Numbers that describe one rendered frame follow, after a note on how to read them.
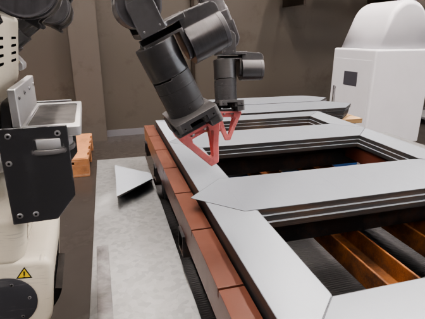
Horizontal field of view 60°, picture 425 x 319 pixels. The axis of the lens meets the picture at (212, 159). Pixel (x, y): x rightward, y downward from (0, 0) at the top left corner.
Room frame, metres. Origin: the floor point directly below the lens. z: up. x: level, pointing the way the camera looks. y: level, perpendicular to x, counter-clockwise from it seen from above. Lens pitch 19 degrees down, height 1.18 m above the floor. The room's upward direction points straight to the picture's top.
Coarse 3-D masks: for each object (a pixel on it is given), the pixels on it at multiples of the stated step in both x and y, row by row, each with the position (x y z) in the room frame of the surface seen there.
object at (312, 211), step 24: (240, 120) 1.48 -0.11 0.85; (264, 120) 1.51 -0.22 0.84; (288, 120) 1.53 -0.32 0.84; (312, 120) 1.53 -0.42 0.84; (168, 144) 1.16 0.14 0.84; (264, 144) 1.15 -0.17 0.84; (288, 144) 1.17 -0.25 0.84; (312, 144) 1.19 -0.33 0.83; (336, 144) 1.21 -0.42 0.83; (360, 144) 1.21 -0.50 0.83; (192, 192) 0.82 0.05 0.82; (408, 192) 0.76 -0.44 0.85; (264, 216) 0.66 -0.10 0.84; (288, 216) 0.67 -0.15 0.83; (312, 216) 0.68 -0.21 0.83; (336, 216) 0.70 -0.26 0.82; (240, 264) 0.49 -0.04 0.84; (264, 312) 0.40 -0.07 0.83
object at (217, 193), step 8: (216, 184) 0.79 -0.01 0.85; (224, 184) 0.79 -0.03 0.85; (208, 192) 0.75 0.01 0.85; (216, 192) 0.75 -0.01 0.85; (224, 192) 0.75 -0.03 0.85; (208, 200) 0.71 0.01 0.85; (216, 200) 0.71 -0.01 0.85; (224, 200) 0.71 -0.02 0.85; (232, 200) 0.71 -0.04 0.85; (240, 208) 0.67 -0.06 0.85
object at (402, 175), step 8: (376, 168) 0.90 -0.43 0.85; (384, 168) 0.90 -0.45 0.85; (392, 168) 0.90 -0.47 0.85; (400, 168) 0.90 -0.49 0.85; (392, 176) 0.85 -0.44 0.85; (400, 176) 0.85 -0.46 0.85; (408, 176) 0.85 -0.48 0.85; (416, 176) 0.85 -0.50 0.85; (408, 184) 0.80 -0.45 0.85; (416, 184) 0.80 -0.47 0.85; (424, 184) 0.80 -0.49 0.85
